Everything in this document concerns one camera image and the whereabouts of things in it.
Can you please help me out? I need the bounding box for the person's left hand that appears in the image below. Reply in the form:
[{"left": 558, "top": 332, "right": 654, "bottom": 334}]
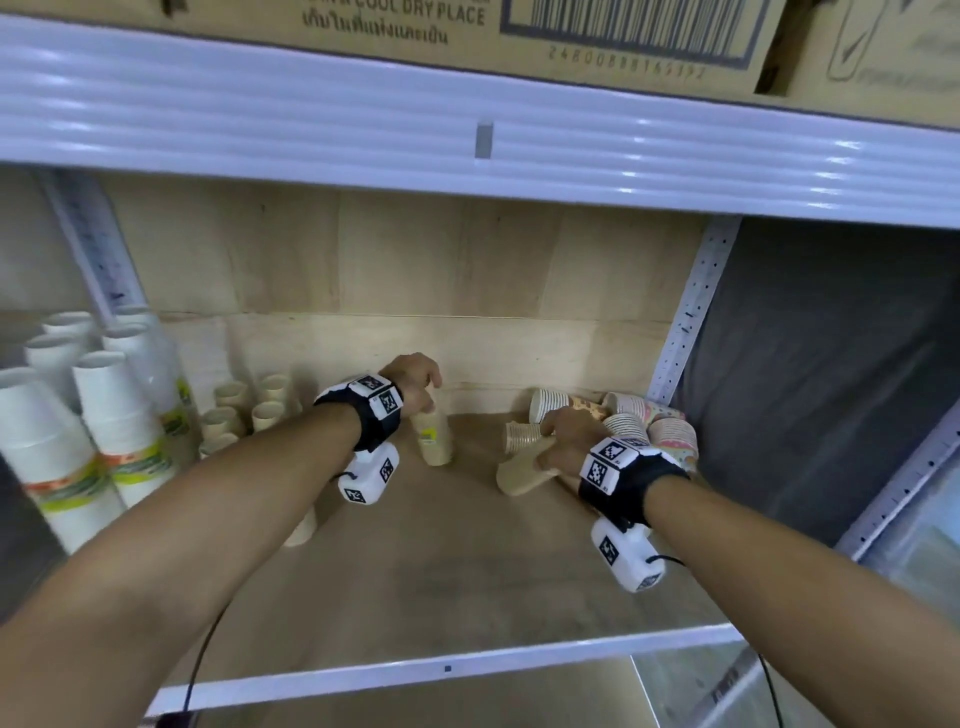
[{"left": 378, "top": 352, "right": 444, "bottom": 416}]

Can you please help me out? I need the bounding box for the person's right hand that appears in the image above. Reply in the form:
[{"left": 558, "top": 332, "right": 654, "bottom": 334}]
[{"left": 537, "top": 407, "right": 611, "bottom": 474}]

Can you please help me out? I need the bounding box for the beige cup sleeve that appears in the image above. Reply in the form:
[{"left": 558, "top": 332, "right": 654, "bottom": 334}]
[
  {"left": 282, "top": 506, "right": 319, "bottom": 549},
  {"left": 495, "top": 438, "right": 561, "bottom": 498},
  {"left": 409, "top": 405, "right": 456, "bottom": 468}
]

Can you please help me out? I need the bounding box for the person's right forearm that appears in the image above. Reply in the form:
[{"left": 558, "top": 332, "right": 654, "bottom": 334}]
[{"left": 643, "top": 475, "right": 960, "bottom": 728}]

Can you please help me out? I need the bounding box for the person's left forearm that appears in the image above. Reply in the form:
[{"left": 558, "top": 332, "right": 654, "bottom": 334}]
[{"left": 0, "top": 405, "right": 363, "bottom": 728}]

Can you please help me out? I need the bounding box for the patterned paper cup stack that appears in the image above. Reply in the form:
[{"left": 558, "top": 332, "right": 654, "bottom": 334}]
[
  {"left": 528, "top": 387, "right": 610, "bottom": 426},
  {"left": 603, "top": 391, "right": 686, "bottom": 426},
  {"left": 648, "top": 417, "right": 700, "bottom": 474},
  {"left": 603, "top": 412, "right": 651, "bottom": 444},
  {"left": 503, "top": 421, "right": 545, "bottom": 456}
]

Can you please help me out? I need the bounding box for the black wristband with marker blocks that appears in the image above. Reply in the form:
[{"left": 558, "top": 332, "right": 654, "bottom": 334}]
[
  {"left": 577, "top": 437, "right": 692, "bottom": 532},
  {"left": 313, "top": 372, "right": 406, "bottom": 453}
]

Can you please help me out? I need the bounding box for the perforated white shelf upright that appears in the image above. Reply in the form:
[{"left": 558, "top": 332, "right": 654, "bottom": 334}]
[
  {"left": 646, "top": 216, "right": 744, "bottom": 407},
  {"left": 39, "top": 168, "right": 149, "bottom": 315},
  {"left": 834, "top": 397, "right": 960, "bottom": 562}
]

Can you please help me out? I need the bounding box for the cluster of small beige cups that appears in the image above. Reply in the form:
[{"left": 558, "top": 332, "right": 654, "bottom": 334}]
[{"left": 196, "top": 372, "right": 305, "bottom": 461}]

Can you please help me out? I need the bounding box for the white flat shelf edge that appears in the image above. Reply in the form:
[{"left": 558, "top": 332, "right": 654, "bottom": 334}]
[{"left": 145, "top": 623, "right": 745, "bottom": 718}]

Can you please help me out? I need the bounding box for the white ribbed shelf edge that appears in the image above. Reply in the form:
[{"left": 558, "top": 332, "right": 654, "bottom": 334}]
[{"left": 0, "top": 13, "right": 960, "bottom": 231}]

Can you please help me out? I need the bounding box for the dark grey sheet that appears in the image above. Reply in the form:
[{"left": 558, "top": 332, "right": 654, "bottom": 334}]
[{"left": 669, "top": 219, "right": 960, "bottom": 549}]

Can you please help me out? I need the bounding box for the group of white cup stacks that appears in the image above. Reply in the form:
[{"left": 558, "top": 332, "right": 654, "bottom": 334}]
[{"left": 0, "top": 305, "right": 195, "bottom": 557}]

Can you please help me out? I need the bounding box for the large printed cardboard box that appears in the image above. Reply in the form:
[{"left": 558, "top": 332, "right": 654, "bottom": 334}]
[{"left": 0, "top": 0, "right": 789, "bottom": 97}]

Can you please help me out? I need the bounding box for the plain brown cardboard box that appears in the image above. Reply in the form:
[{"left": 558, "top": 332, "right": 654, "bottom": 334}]
[{"left": 753, "top": 0, "right": 960, "bottom": 129}]

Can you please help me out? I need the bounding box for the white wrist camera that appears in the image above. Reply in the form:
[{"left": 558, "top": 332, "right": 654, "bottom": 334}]
[
  {"left": 589, "top": 516, "right": 668, "bottom": 594},
  {"left": 334, "top": 441, "right": 402, "bottom": 507}
]

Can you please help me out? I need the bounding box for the black cable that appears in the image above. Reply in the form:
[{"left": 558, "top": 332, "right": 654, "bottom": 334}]
[
  {"left": 156, "top": 603, "right": 231, "bottom": 728},
  {"left": 645, "top": 553, "right": 786, "bottom": 728}
]

